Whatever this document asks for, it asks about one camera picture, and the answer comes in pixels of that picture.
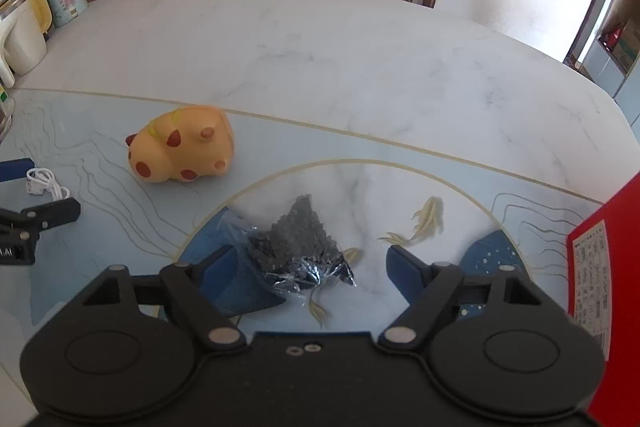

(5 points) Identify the clear bag of black beads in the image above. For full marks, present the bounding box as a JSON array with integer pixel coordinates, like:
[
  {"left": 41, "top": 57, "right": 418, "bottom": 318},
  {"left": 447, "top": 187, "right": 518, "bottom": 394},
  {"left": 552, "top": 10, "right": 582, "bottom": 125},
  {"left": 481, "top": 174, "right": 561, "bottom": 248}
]
[{"left": 219, "top": 194, "right": 359, "bottom": 305}]

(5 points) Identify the cardboard carton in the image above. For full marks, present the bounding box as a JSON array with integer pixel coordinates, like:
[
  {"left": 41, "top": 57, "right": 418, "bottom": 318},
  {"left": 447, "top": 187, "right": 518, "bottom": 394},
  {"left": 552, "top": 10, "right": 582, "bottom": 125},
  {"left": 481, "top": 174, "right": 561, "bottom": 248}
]
[{"left": 612, "top": 19, "right": 640, "bottom": 74}]

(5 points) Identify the white electric kettle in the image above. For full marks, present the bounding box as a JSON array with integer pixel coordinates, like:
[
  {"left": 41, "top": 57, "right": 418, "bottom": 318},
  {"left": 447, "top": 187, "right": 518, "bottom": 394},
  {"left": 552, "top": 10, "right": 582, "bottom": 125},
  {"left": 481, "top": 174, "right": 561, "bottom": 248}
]
[{"left": 0, "top": 0, "right": 54, "bottom": 88}]

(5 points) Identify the yellow spotted rubber toy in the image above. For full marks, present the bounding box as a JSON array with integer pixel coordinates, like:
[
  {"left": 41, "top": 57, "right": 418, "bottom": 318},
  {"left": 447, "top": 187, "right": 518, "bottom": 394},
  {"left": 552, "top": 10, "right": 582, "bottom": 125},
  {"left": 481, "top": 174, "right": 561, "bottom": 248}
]
[{"left": 124, "top": 105, "right": 236, "bottom": 184}]

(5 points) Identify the red bag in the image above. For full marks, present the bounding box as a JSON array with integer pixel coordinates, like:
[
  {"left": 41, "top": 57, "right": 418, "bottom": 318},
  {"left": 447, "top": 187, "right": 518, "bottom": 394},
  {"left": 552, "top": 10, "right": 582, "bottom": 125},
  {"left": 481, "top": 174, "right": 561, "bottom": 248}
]
[{"left": 599, "top": 24, "right": 624, "bottom": 54}]

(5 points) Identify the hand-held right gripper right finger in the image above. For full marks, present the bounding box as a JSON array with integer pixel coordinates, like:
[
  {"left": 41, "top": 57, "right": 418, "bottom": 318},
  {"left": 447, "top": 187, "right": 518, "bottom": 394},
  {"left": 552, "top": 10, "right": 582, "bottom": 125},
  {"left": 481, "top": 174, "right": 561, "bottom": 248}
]
[{"left": 378, "top": 245, "right": 544, "bottom": 354}]

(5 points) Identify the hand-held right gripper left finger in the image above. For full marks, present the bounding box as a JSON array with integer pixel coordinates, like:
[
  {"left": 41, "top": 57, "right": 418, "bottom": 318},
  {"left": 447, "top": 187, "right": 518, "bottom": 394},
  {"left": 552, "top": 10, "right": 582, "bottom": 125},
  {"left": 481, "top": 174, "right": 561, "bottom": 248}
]
[{"left": 81, "top": 245, "right": 248, "bottom": 353}]

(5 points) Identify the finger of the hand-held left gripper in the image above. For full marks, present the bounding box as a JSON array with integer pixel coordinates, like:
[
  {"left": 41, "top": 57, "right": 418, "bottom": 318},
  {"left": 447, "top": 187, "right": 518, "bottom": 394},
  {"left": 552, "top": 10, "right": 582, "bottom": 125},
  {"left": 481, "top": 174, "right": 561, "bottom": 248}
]
[
  {"left": 0, "top": 159, "right": 34, "bottom": 184},
  {"left": 0, "top": 198, "right": 82, "bottom": 242}
]

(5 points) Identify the red cardboard box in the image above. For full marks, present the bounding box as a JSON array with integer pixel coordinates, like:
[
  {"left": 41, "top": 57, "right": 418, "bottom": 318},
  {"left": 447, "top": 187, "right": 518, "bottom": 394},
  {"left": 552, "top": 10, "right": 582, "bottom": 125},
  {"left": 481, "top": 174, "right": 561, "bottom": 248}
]
[{"left": 566, "top": 171, "right": 640, "bottom": 427}]

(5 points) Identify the white cable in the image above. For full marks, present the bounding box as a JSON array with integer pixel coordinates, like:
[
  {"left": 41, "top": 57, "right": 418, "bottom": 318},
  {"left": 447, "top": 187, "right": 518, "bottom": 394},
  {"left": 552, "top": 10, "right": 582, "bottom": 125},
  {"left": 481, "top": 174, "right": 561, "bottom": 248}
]
[{"left": 24, "top": 167, "right": 72, "bottom": 204}]

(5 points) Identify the blue fish print table mat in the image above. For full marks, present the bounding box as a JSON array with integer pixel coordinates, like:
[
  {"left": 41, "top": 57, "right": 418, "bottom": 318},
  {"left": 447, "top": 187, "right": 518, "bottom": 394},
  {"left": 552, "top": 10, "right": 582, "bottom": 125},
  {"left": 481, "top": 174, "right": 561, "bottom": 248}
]
[{"left": 0, "top": 88, "right": 607, "bottom": 408}]

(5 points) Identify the grey hallway cabinet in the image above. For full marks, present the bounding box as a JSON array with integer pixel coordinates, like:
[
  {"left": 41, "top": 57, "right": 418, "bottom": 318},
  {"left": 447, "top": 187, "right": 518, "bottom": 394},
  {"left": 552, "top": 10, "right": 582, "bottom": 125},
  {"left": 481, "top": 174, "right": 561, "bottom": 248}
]
[{"left": 564, "top": 0, "right": 640, "bottom": 128}]

